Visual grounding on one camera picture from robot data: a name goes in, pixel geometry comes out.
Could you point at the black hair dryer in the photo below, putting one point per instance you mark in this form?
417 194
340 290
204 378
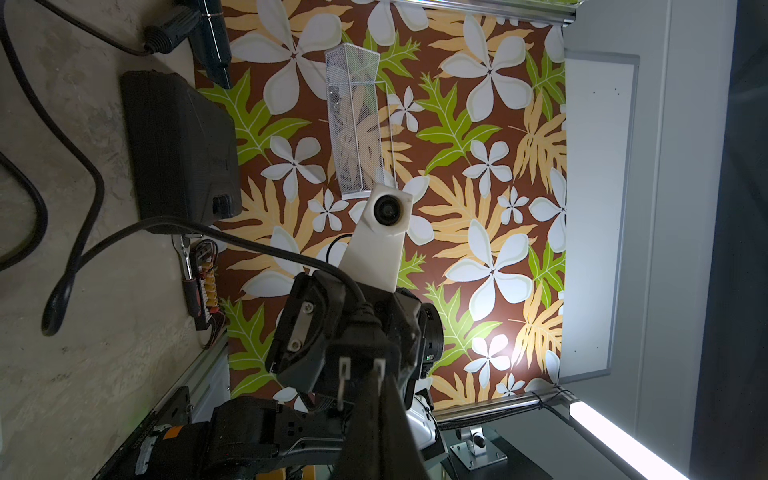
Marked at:
202 23

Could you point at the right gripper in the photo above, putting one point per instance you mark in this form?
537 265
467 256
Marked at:
327 340

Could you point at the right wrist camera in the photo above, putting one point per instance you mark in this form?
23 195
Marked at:
373 255

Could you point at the ratchet wrench tool set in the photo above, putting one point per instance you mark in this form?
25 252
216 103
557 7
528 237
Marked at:
198 257

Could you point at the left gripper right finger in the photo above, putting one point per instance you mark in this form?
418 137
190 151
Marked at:
401 458

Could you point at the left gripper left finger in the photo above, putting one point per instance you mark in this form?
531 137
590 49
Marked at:
368 453

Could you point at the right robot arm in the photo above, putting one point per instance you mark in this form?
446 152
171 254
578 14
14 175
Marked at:
248 436

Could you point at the black plastic tool case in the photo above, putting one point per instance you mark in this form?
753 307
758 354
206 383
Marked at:
183 150

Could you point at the white mesh basket right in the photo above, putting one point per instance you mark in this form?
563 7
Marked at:
357 109

